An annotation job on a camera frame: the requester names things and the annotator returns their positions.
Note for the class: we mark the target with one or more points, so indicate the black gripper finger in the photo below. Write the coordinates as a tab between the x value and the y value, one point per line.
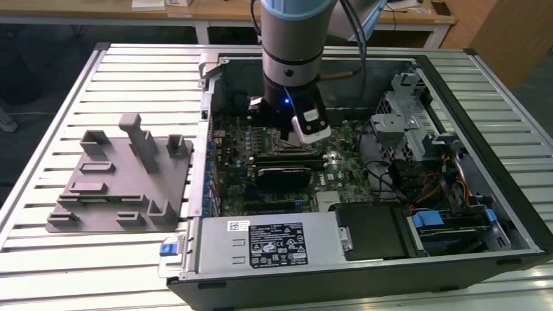
285	135

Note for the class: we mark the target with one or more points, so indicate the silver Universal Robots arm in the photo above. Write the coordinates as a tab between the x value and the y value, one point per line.
293	48

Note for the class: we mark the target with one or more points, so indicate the CPU socket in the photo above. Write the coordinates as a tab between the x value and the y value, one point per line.
302	150

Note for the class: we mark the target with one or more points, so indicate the black graphics card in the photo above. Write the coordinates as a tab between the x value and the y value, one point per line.
282	178

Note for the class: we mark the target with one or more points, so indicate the black expansion slot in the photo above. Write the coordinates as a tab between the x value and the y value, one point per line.
268	205

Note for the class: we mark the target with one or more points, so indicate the green motherboard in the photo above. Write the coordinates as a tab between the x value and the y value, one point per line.
345	191

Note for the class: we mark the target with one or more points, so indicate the silver chipset heatsink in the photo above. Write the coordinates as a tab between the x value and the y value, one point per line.
329	201

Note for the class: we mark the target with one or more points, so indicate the grey metal drive cage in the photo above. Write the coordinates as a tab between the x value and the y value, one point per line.
397	126

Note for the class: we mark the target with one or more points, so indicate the silver power supply unit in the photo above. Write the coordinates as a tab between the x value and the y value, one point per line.
216	246

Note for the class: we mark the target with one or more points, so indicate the small white box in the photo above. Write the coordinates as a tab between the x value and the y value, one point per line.
178	2

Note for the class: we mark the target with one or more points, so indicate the grey plastic parts rack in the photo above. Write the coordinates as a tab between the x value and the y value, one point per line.
129	194

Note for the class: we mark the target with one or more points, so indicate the blue disk carrier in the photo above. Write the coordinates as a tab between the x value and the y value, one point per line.
428	222

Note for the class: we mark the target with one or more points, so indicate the blue plastic release latch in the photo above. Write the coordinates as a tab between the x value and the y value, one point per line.
168	250

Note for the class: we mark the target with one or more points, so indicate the white paper sheet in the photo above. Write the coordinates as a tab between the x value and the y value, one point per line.
147	3

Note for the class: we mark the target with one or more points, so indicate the black phone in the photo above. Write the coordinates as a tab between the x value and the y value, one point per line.
441	8

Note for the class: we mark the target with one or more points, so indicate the black open PC case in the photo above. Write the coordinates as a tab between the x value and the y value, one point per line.
302	291

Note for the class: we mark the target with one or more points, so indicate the wooden cabinet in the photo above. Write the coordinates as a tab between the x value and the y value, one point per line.
509	39

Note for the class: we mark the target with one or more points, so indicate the grey chair base leg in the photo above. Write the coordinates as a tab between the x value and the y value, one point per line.
5	121

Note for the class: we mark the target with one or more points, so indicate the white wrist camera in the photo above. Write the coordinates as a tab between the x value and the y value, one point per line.
314	137

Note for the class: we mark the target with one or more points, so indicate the wooden desk with white frame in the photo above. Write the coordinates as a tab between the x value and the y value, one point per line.
181	13

